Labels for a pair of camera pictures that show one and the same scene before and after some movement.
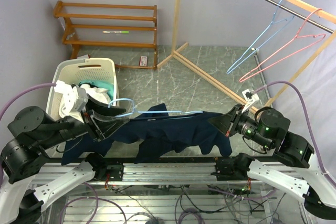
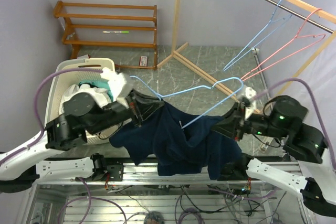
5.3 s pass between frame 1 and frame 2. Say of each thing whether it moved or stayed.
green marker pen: stayed
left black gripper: moved
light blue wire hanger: moved
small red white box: stayed
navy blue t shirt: moved
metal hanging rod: stayed
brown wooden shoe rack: stayed
